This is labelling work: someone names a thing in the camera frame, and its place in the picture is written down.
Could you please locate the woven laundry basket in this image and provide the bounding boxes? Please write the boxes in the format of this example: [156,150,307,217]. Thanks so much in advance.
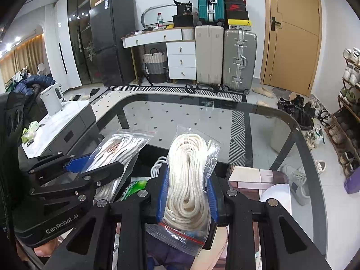
[143,48,167,84]

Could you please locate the marble top side table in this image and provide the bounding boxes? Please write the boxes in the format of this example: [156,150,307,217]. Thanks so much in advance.
[17,101,98,158]

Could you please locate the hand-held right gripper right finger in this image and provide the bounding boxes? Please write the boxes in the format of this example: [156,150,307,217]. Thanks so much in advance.
[207,171,324,270]

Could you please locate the black cardboard box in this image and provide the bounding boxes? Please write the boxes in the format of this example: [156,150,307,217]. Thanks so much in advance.
[93,143,230,203]

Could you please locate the grey white sneaker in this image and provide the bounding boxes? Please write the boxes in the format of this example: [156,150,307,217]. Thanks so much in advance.
[281,163,310,206]

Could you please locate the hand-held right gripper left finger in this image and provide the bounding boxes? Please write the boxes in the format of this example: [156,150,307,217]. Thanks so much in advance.
[42,171,170,270]

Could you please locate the glass table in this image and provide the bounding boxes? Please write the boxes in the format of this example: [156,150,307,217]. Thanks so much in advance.
[17,90,323,270]

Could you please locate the silver suitcase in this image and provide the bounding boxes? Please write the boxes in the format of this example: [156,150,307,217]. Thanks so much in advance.
[223,29,258,95]

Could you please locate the black paper bag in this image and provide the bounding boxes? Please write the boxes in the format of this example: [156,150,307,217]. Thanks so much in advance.
[173,0,193,17]

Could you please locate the pile of shoes on floor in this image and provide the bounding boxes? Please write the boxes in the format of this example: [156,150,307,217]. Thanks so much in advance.
[277,94,316,131]

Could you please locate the white electric kettle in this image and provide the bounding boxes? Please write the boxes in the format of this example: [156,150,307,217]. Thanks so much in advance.
[40,83,65,116]

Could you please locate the white coiled cable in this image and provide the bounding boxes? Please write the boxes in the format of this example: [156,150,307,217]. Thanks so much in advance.
[150,157,172,179]

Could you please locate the oval mirror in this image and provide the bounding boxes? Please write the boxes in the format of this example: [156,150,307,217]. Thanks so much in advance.
[141,4,176,30]

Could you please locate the white paper sheet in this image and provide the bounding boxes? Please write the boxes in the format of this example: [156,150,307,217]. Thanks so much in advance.
[259,184,292,215]

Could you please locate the group of assorted shoes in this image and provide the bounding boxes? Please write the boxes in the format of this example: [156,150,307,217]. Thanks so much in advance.
[305,48,360,175]

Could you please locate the printed cartoon desk mat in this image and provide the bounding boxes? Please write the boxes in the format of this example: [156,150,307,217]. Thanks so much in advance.
[112,165,292,270]

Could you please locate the tan curtain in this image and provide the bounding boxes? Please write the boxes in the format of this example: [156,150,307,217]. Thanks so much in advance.
[0,34,45,85]

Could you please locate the green white packet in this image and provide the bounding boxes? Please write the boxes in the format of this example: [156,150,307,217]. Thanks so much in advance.
[119,177,153,202]

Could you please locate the white rope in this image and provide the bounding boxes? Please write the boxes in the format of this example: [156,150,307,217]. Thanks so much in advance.
[146,125,221,257]
[84,131,154,203]

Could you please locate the blue puffer jacket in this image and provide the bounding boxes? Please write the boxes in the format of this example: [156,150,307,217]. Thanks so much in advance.
[6,74,56,113]

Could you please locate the black shoebox red logo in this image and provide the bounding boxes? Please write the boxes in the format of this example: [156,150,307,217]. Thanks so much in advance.
[225,3,248,12]

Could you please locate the tall glass door cabinet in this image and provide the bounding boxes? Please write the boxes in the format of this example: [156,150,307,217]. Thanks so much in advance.
[67,0,112,85]

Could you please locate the plain black shoebox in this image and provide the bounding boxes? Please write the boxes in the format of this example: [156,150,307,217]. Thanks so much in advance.
[226,11,250,21]

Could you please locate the dark grey fridge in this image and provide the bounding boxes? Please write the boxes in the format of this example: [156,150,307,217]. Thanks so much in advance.
[89,0,137,86]

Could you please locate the wooden shoe rack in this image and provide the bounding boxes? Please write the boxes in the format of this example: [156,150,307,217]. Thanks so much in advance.
[328,48,360,175]

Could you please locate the wooden door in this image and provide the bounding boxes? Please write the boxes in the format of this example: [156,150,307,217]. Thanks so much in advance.
[259,0,323,96]

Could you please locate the black storage box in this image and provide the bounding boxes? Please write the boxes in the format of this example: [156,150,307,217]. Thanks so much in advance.
[172,15,195,28]

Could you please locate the white dressing desk with drawers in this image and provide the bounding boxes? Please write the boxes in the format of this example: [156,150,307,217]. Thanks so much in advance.
[121,27,197,86]

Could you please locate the teal suitcase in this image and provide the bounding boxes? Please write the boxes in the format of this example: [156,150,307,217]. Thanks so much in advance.
[196,0,226,26]

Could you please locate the person's left hand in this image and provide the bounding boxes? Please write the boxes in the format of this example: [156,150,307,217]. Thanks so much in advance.
[33,240,61,257]

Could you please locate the beige suitcase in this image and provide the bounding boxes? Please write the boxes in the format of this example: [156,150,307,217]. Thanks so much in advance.
[195,25,225,86]

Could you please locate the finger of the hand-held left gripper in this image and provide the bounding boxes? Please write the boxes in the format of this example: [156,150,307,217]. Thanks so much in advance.
[27,152,92,179]
[29,161,125,201]

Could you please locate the pale green toy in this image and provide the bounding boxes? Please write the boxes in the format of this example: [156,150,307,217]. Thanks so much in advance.
[22,121,39,147]

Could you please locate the purple bag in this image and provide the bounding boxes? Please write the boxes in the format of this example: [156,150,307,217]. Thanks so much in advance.
[344,171,360,195]

